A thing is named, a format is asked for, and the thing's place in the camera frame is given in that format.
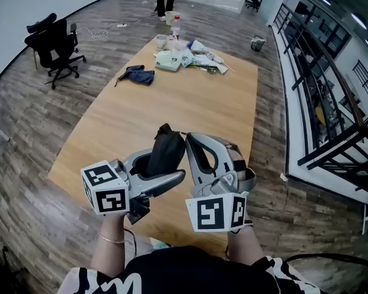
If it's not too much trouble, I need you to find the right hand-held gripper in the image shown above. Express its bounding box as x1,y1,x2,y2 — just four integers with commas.
185,132,258,233

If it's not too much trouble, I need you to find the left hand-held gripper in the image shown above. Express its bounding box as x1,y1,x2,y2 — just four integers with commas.
80,148,186,225

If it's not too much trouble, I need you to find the black cylindrical pouch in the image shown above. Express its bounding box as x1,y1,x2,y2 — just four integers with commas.
147,122,190,178

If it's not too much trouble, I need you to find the person's left forearm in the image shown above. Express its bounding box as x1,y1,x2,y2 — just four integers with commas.
90,213,128,278

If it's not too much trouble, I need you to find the person's right forearm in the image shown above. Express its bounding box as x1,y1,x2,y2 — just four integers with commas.
226,225,269,266

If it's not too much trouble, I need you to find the person's right hand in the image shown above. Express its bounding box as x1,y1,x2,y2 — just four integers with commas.
225,144,248,172

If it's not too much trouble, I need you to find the person's white shoe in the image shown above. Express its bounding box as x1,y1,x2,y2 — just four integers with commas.
149,237,172,251

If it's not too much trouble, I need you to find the dark blue cloth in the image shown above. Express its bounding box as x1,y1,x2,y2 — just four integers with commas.
113,65,156,88

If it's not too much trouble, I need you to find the pile of white packets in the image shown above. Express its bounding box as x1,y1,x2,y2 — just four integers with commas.
193,55,229,75

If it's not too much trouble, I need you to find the green print packet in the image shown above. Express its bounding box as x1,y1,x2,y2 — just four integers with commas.
180,48,197,69

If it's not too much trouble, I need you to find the person's black white shirt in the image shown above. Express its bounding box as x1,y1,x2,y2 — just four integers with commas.
56,245,329,294

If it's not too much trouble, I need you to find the white tissue packet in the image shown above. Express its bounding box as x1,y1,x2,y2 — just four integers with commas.
155,50,182,72

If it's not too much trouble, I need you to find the white blue plastic bag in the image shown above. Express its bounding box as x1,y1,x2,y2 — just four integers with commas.
186,39,215,56

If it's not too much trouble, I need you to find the black metal railing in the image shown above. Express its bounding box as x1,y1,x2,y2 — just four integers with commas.
272,2,368,202

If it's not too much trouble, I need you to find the black trash bin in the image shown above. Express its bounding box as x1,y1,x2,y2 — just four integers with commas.
250,34,267,53

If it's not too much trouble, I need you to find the white cup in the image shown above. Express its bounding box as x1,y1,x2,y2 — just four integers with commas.
155,34,169,51

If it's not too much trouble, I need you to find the clear bottle red cap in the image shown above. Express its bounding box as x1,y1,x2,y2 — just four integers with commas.
170,15,181,41

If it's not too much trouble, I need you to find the cream plastic bucket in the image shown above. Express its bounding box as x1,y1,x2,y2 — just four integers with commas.
164,10,180,26

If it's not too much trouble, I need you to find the black headrest office chair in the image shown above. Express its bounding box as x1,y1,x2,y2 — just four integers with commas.
24,12,87,91

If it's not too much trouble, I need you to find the small black office chair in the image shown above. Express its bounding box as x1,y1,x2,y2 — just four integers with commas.
244,0,264,12

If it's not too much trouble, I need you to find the thin gold bracelet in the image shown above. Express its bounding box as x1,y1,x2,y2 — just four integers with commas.
98,233,126,244

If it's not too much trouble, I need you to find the white floor cable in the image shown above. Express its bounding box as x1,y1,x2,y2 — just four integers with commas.
76,26,117,41

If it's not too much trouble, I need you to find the black curved cable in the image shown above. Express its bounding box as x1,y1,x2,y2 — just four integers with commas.
285,252,368,275

